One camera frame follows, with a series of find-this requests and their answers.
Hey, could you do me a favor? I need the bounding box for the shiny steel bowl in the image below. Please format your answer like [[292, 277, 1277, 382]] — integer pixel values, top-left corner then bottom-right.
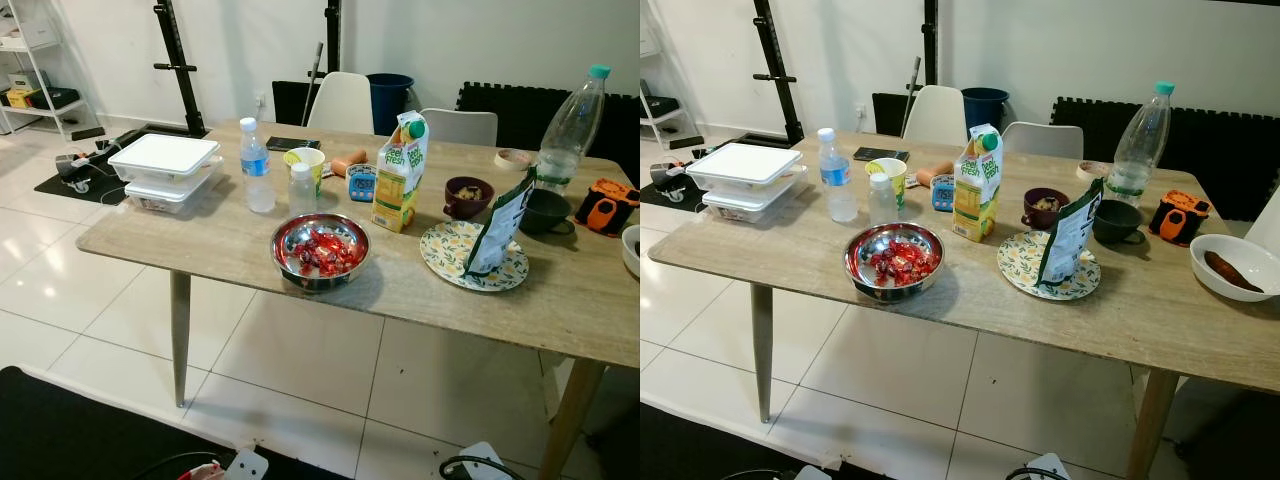
[[843, 222, 946, 302], [270, 212, 372, 293]]

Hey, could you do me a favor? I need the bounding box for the orange black gadget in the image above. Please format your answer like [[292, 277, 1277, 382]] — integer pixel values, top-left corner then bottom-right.
[[1148, 189, 1211, 247], [575, 178, 641, 237]]

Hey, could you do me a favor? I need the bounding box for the dark green cup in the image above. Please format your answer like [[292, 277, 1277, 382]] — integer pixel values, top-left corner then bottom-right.
[[520, 188, 577, 237], [1092, 199, 1147, 247]]

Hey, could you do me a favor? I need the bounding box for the white shelf unit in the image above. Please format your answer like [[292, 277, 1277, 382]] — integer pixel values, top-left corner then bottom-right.
[[0, 0, 106, 141], [640, 0, 691, 151]]

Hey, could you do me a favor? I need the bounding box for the white lidded food container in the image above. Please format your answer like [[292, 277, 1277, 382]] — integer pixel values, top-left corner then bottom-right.
[[686, 143, 804, 196], [108, 133, 221, 186]]

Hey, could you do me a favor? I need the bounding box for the large clear green-cap bottle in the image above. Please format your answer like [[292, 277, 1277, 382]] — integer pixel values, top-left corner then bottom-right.
[[1105, 81, 1177, 208], [535, 64, 612, 196]]

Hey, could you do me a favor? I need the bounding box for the green white snack pouch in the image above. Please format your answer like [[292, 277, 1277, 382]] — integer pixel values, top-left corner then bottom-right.
[[463, 165, 538, 277], [1036, 178, 1105, 287]]

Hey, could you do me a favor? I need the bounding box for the light wooden table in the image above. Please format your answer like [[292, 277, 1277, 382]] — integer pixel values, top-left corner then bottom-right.
[[648, 128, 1280, 480], [77, 118, 641, 480]]

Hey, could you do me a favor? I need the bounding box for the large black foam panel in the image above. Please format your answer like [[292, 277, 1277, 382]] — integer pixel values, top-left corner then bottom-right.
[[455, 82, 641, 186], [1050, 96, 1280, 223]]

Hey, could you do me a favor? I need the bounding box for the maroon cup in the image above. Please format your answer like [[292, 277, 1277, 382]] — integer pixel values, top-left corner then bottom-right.
[[1022, 187, 1071, 231], [443, 176, 495, 221]]

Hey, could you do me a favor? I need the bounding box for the lemon patterned plate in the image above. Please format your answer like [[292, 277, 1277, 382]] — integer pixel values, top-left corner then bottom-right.
[[997, 231, 1101, 301], [420, 221, 530, 292]]

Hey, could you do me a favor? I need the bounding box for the small blue-label water bottle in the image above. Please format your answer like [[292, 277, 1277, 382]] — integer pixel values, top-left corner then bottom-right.
[[239, 117, 276, 214], [817, 127, 859, 223]]

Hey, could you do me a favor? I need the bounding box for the grey chair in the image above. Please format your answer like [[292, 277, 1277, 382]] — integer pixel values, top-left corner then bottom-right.
[[420, 108, 499, 148], [1002, 121, 1085, 161]]

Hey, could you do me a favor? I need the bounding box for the black floor mat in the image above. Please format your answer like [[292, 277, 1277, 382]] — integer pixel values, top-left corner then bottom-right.
[[640, 400, 851, 480], [0, 365, 351, 480]]

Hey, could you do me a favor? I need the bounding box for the black rack stand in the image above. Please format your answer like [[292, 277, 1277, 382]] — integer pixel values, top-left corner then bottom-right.
[[152, 0, 211, 139], [752, 0, 806, 146]]

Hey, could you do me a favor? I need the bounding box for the small clear white-cap bottle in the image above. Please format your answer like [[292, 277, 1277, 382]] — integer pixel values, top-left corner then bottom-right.
[[289, 163, 319, 217], [868, 172, 899, 227]]

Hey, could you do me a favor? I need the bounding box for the yellow green paper cup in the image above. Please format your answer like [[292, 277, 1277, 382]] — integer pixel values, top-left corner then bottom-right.
[[283, 147, 327, 199], [865, 157, 908, 211]]

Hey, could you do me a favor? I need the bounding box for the red wrapped candy pile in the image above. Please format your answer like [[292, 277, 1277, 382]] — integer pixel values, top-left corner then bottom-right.
[[290, 228, 363, 278], [868, 240, 941, 288]]

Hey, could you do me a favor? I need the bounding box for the small black foam panel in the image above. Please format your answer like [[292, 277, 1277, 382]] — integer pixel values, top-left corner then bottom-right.
[[272, 80, 321, 126], [872, 93, 911, 138]]

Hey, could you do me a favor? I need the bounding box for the white chair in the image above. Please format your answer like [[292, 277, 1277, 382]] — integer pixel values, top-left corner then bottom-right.
[[306, 71, 375, 136], [903, 85, 968, 148]]

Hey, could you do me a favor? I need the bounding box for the brown sweet potato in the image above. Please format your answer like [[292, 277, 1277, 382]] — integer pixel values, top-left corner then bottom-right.
[[1203, 250, 1266, 294]]

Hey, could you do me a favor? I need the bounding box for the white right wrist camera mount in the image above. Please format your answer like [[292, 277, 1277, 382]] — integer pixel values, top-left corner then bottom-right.
[[1020, 453, 1071, 480], [455, 441, 513, 480]]

